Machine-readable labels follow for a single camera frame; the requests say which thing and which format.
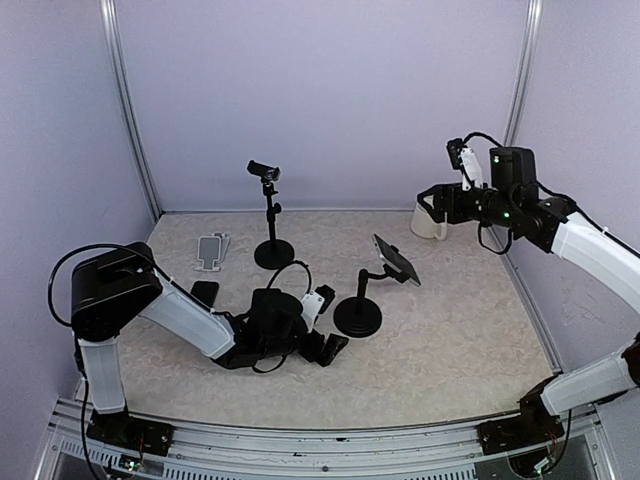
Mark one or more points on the left aluminium frame post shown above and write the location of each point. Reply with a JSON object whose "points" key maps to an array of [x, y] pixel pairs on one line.
{"points": [[117, 60]]}

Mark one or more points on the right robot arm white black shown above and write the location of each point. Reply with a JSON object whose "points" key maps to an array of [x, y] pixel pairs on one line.
{"points": [[556, 225]]}

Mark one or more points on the right aluminium frame post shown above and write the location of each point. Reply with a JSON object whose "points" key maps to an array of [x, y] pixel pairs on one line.
{"points": [[524, 70]]}

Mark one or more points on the white ceramic mug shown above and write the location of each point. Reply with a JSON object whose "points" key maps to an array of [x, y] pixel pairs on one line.
{"points": [[422, 225]]}

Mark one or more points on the short bent black phone stand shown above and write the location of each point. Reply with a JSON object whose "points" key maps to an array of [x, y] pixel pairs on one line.
{"points": [[359, 316]]}

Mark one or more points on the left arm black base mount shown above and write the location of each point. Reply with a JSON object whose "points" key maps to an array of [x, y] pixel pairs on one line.
{"points": [[131, 433]]}

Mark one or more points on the blue phone black screen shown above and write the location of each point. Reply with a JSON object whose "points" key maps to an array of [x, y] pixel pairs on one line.
{"points": [[205, 291]]}

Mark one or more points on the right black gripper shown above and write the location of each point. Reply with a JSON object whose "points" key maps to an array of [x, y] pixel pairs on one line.
{"points": [[444, 192]]}

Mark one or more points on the aluminium frame post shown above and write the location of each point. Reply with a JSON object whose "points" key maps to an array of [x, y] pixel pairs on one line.
{"points": [[524, 70], [117, 60]]}

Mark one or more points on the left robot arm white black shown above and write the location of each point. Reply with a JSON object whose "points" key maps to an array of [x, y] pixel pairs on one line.
{"points": [[123, 283]]}

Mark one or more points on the front aluminium frame rail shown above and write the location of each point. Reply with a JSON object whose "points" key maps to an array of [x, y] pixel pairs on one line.
{"points": [[198, 450]]}

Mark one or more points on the grey folding phone stand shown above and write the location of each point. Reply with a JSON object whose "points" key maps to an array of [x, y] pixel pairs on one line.
{"points": [[211, 251]]}

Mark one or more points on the tall black phone stand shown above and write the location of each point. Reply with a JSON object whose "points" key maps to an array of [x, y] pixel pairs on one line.
{"points": [[273, 253]]}

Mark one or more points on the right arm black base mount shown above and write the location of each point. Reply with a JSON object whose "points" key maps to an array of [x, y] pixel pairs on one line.
{"points": [[534, 424]]}

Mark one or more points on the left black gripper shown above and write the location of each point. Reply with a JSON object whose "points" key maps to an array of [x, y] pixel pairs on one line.
{"points": [[330, 350]]}

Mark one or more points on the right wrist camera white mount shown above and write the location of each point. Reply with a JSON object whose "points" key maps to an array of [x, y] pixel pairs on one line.
{"points": [[463, 159]]}

